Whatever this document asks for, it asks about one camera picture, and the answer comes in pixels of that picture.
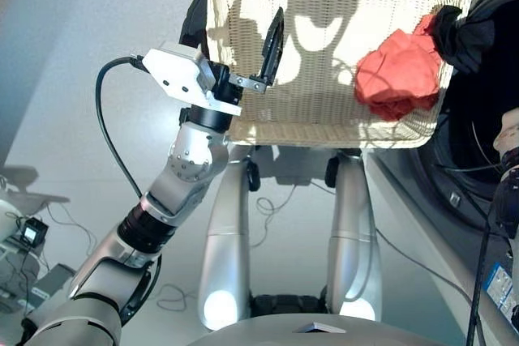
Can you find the coral red garment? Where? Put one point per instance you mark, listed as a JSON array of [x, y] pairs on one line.
[[397, 70]]

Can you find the black garment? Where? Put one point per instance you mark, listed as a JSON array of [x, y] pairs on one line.
[[462, 42]]

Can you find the grey washing machine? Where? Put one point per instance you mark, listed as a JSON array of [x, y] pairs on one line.
[[470, 119]]

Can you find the black robot pelvis block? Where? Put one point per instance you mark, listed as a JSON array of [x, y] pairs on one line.
[[288, 303]]

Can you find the small black screen device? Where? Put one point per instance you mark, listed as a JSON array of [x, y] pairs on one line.
[[33, 232]]

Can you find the grey robot torso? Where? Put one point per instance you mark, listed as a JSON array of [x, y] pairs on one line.
[[284, 331]]

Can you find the blue and white sticker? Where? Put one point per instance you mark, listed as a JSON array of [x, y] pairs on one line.
[[500, 289]]

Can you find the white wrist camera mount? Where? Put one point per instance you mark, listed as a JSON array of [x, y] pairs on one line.
[[174, 70]]

